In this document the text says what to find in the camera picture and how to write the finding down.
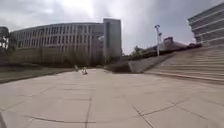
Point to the grass strip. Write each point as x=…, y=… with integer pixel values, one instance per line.
x=23, y=74

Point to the low concrete wall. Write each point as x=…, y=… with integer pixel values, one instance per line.
x=140, y=64

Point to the grey concrete slab pavement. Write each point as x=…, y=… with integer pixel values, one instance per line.
x=100, y=96

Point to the tall lamp pole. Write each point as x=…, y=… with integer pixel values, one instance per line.
x=157, y=40

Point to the dark tree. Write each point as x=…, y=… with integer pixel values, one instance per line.
x=4, y=38

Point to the large curved grey building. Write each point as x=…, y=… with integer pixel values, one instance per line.
x=66, y=41

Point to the green tree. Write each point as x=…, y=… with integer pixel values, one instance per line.
x=136, y=52

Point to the grey building with window bands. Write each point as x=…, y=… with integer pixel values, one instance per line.
x=208, y=26

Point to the person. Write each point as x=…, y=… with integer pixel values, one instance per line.
x=84, y=70

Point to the low building with red roof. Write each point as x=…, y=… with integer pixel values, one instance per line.
x=168, y=45

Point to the wide concrete steps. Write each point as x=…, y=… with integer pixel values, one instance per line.
x=193, y=65

